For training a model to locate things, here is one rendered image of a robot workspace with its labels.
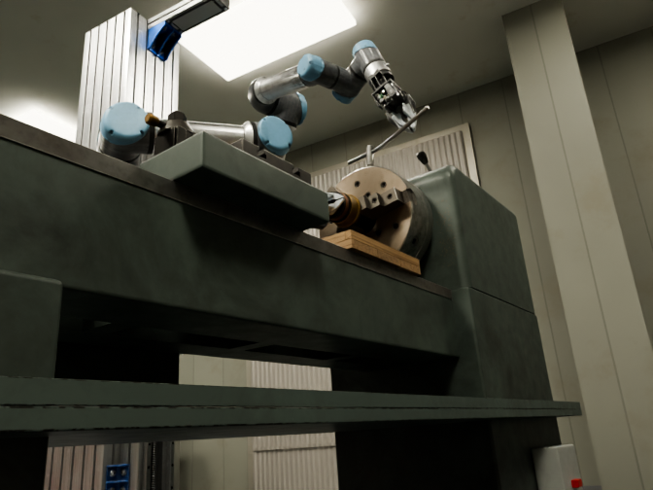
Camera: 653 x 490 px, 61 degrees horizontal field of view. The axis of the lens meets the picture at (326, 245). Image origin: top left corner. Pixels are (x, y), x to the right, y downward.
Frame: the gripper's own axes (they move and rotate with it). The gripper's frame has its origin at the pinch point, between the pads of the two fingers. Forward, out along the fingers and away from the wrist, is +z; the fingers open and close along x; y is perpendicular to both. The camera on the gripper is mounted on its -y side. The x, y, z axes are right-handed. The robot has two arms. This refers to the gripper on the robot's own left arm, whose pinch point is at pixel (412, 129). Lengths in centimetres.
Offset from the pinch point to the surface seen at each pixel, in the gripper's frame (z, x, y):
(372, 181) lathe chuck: 7.3, -16.5, 2.6
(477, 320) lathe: 52, -14, -15
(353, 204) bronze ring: 17.1, -20.4, 13.6
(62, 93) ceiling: -325, -260, -76
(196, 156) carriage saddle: 41, -10, 81
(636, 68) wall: -156, 109, -332
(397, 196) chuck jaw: 18.8, -11.0, 6.1
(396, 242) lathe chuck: 27.9, -18.2, 2.6
